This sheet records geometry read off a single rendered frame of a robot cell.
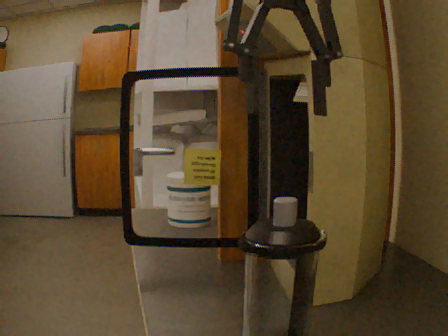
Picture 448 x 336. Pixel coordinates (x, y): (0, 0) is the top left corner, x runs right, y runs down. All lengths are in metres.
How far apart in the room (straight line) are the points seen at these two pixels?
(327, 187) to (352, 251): 0.14
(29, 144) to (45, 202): 0.71
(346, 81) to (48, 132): 5.07
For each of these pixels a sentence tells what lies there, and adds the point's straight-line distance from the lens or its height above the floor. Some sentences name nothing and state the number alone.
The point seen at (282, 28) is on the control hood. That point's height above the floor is 1.45.
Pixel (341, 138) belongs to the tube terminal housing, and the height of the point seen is 1.26.
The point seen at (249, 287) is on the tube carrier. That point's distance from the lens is 0.65.
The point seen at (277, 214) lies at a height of 1.19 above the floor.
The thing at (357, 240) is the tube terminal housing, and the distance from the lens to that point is 0.99.
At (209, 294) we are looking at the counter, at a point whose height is 0.94.
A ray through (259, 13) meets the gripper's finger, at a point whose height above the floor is 1.43.
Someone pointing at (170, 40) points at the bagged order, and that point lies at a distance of 2.28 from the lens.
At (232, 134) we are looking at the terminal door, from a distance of 1.20.
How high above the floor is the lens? 1.33
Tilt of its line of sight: 8 degrees down
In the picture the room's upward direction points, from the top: straight up
